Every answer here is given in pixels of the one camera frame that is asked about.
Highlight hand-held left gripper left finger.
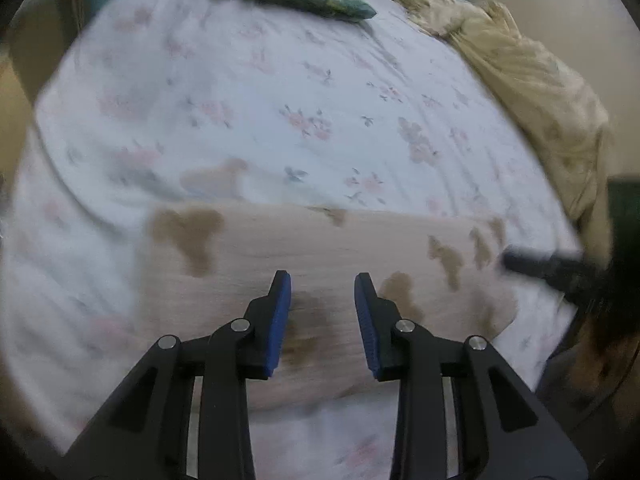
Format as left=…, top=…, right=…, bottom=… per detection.
left=62, top=270, right=292, bottom=480

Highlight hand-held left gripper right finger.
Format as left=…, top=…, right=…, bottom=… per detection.
left=354, top=272, right=588, bottom=480

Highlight yellow bear print quilt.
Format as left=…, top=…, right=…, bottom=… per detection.
left=365, top=0, right=616, bottom=261

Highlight pink bear print pants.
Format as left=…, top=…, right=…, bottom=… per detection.
left=132, top=200, right=521, bottom=411

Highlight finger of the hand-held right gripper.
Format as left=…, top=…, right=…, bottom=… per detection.
left=501, top=245, right=608, bottom=308

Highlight white floral bed sheet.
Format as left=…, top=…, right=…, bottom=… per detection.
left=0, top=0, right=583, bottom=480

